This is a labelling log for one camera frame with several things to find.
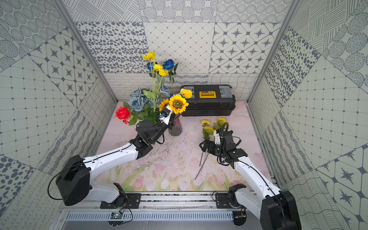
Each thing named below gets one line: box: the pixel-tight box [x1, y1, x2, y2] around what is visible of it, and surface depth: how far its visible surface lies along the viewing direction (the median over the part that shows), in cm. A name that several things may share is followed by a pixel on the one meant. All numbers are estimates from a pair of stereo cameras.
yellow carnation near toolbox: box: [180, 88, 193, 99], surface depth 78 cm
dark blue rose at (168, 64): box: [162, 58, 179, 87], surface depth 80 cm
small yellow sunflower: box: [158, 98, 170, 112], surface depth 82 cm
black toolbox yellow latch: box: [180, 84, 236, 117], surface depth 103 cm
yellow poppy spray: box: [141, 51, 170, 113], surface depth 71 cm
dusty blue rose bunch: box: [128, 83, 171, 112], surface depth 75 cm
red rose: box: [115, 106, 131, 125], surface depth 66 cm
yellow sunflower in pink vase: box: [169, 94, 190, 115], surface depth 64 cm
